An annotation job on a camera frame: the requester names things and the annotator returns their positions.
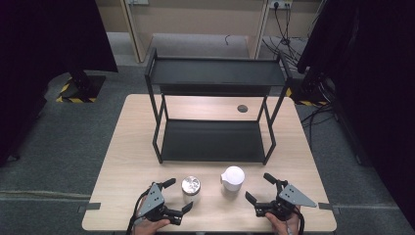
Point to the person's right hand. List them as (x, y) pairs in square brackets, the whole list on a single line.
[(285, 226)]

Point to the beige wooden partition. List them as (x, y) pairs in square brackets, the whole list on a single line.
[(195, 19)]

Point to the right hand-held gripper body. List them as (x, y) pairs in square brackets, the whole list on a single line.
[(293, 197)]

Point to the white wall power socket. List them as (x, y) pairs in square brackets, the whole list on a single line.
[(280, 4)]

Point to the glass jar with metal lid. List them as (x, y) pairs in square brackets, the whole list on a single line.
[(191, 186)]

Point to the black metal two-tier rack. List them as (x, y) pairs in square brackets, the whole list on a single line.
[(212, 140)]

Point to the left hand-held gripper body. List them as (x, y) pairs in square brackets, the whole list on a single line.
[(152, 199)]

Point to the person's left hand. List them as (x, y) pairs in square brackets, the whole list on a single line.
[(148, 227)]

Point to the black curtain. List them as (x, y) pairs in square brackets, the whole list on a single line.
[(39, 49), (375, 81)]

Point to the glass jar with white lid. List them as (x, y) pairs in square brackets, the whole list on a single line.
[(233, 177)]

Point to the dark round table grommet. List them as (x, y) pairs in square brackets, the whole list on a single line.
[(242, 108)]

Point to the black stand base striped tape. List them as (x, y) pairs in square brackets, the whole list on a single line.
[(83, 88), (310, 96)]

